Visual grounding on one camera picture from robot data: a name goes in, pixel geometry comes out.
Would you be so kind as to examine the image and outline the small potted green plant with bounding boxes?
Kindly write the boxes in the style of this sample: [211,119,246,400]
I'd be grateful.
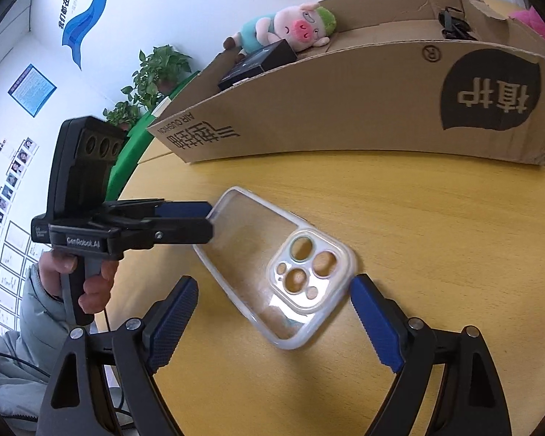
[102,100,141,130]

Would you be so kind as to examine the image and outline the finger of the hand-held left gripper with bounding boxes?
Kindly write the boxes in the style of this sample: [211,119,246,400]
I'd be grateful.
[91,215,215,251]
[102,199,212,221]

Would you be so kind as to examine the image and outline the black rectangular box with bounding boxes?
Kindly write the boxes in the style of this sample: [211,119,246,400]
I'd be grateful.
[217,39,299,92]

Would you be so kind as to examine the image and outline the pink plush toy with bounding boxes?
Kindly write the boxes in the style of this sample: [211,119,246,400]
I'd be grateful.
[511,7,545,55]

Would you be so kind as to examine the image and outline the wall photo chart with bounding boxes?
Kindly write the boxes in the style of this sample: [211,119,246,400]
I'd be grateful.
[0,136,41,328]

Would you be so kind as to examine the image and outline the brown cardboard box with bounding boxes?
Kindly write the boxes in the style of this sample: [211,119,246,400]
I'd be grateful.
[146,0,545,166]

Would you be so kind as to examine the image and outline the person's left hand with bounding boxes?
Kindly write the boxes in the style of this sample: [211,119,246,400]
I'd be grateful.
[39,250,119,315]

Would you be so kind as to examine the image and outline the clear phone case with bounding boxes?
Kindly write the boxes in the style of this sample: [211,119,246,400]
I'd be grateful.
[193,186,359,350]

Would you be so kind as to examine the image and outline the pig plush toy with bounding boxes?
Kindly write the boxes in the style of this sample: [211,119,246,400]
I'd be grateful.
[224,2,338,53]

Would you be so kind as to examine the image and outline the green covered table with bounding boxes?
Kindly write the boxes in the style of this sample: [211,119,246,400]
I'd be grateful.
[106,73,198,201]

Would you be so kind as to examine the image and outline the blue wall poster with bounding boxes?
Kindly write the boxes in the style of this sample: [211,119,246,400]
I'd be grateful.
[8,64,57,116]

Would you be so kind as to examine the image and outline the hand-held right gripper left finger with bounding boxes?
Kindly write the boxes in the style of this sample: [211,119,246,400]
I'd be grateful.
[36,275,199,436]

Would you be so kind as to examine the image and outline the large potted green plant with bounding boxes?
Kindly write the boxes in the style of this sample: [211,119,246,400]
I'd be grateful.
[120,45,194,110]

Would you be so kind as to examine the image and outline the thin black cable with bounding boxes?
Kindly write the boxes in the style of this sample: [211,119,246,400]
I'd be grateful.
[102,309,132,428]

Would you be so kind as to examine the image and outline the blue wave wall decal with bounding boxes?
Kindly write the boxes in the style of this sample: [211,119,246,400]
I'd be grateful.
[61,0,119,71]

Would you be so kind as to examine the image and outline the black cable bundle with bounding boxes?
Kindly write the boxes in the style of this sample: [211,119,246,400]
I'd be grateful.
[437,7,475,41]

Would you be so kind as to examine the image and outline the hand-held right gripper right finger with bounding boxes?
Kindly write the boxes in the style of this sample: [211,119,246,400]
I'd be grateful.
[350,274,514,436]

